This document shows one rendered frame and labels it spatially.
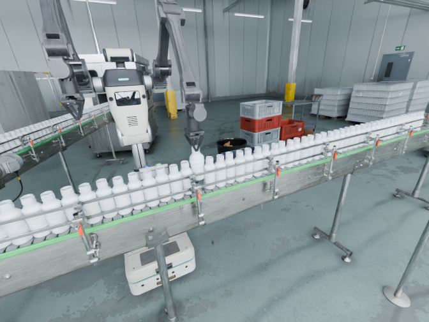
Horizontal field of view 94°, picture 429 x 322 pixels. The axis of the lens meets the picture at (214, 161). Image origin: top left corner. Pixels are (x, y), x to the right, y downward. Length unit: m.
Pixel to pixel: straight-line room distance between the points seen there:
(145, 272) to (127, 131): 1.01
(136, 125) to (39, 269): 0.86
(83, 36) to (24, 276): 12.36
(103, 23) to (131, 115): 11.79
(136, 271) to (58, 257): 0.80
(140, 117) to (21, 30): 12.13
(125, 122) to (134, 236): 0.73
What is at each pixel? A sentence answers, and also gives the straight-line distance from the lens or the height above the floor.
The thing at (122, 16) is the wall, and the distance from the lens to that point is 13.22.
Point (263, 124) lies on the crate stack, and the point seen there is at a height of 0.77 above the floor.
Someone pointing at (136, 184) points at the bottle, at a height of 1.12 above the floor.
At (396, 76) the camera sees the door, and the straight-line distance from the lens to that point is 11.40.
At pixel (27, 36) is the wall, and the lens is 13.32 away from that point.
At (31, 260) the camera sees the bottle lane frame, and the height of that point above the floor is 0.94.
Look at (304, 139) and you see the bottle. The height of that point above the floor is 1.15.
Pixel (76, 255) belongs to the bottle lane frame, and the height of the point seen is 0.89.
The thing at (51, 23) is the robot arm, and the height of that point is 1.73.
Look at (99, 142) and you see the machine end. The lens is 4.90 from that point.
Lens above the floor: 1.52
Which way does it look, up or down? 23 degrees down
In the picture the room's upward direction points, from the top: 3 degrees counter-clockwise
